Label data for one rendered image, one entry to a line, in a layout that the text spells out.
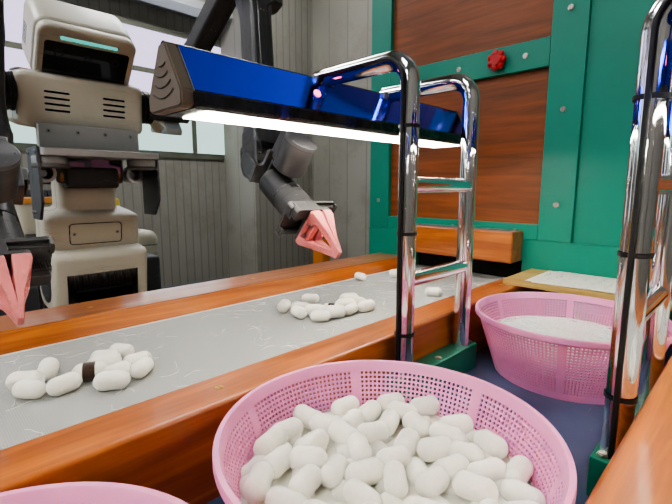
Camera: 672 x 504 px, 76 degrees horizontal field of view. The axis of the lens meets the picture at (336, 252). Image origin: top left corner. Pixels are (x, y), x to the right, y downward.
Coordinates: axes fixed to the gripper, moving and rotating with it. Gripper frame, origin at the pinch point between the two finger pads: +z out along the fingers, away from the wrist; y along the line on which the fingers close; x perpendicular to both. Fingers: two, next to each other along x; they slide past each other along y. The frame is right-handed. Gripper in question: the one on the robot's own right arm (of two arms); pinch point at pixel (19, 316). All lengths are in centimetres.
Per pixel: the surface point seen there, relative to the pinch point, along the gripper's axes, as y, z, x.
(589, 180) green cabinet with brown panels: 92, 15, -33
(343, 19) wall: 271, -256, 20
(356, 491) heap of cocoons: 12.4, 35.0, -20.9
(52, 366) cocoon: 2.0, 6.3, 1.8
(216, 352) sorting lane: 19.3, 11.6, -0.4
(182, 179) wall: 166, -237, 178
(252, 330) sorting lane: 27.9, 8.6, 2.2
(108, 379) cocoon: 5.4, 12.2, -3.0
